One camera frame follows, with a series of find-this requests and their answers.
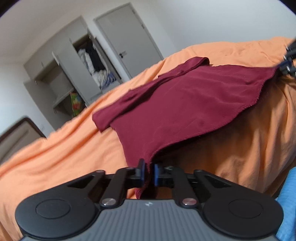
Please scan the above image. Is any black hanging garment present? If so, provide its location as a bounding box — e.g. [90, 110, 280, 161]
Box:
[85, 42, 106, 72]

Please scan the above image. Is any blue clothing of operator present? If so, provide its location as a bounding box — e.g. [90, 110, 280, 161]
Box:
[276, 167, 296, 241]

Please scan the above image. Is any maroon long sleeve shirt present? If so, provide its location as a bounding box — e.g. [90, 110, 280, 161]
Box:
[92, 57, 278, 191]

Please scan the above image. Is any grey room door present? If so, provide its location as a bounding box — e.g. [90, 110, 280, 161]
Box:
[94, 3, 163, 78]

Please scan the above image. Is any white wall socket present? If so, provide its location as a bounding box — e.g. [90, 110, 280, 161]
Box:
[40, 125, 46, 132]

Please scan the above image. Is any colourful fruit print bag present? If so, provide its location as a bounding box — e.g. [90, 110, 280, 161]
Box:
[70, 92, 85, 117]

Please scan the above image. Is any white folded clothes pile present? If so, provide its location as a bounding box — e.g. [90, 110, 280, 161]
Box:
[92, 70, 109, 88]

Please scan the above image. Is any orange bed duvet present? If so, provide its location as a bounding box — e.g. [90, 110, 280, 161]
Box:
[1, 37, 295, 240]

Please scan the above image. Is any white hanging jacket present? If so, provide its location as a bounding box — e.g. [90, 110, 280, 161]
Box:
[78, 49, 95, 75]

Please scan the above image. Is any brown beige bed headboard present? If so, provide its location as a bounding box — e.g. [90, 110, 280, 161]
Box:
[0, 116, 46, 165]

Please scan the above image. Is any blue striped folded cloth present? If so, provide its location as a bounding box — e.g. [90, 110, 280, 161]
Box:
[100, 72, 116, 90]

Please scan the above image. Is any grey built-in wardrobe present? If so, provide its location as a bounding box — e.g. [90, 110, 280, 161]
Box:
[23, 17, 123, 130]

